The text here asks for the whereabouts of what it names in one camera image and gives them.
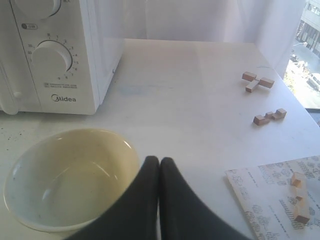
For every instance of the cream ceramic bowl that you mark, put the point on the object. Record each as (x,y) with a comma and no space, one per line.
(66,181)

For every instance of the white background curtain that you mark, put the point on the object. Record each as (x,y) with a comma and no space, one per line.
(270,25)

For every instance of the lower white timer knob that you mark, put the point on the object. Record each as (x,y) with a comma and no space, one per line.
(50,60)

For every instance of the white microwave door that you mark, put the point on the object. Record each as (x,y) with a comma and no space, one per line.
(8,97)

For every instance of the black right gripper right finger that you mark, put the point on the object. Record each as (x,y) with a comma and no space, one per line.
(183,216)

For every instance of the wooden puzzle piece far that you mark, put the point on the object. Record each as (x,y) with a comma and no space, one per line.
(254,81)

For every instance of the long wooden puzzle piece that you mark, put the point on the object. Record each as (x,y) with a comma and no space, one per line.
(301,209)

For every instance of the upper white control knob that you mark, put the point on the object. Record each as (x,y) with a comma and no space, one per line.
(38,9)

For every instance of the printed instruction paper sheet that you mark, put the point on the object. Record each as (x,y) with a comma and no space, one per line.
(268,199)

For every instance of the white microwave oven body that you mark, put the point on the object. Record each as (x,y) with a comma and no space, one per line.
(89,29)

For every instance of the wooden puzzle piece near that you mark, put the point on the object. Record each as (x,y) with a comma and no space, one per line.
(279,114)

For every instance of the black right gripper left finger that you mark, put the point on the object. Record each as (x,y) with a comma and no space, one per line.
(134,215)

